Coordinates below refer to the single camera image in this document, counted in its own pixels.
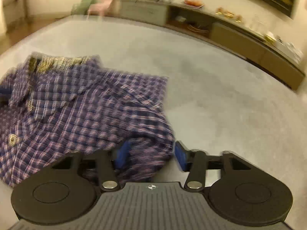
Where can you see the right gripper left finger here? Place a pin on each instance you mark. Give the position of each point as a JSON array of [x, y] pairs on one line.
[[107, 162]]

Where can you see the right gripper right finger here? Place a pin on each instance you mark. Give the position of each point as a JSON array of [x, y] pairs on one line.
[[193, 162]]

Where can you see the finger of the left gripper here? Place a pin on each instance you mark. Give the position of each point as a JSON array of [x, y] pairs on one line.
[[5, 95]]

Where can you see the blue plaid shirt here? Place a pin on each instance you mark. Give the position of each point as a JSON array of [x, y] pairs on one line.
[[61, 105]]

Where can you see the pink plastic child chair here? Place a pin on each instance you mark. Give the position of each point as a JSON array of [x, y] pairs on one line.
[[100, 8]]

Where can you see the green plastic child chair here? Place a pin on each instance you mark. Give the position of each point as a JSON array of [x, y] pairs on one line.
[[81, 7]]

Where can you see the long grey TV cabinet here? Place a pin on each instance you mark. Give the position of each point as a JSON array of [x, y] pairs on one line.
[[220, 32]]

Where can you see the red fruit plate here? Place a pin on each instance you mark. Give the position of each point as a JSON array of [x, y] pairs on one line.
[[194, 3]]

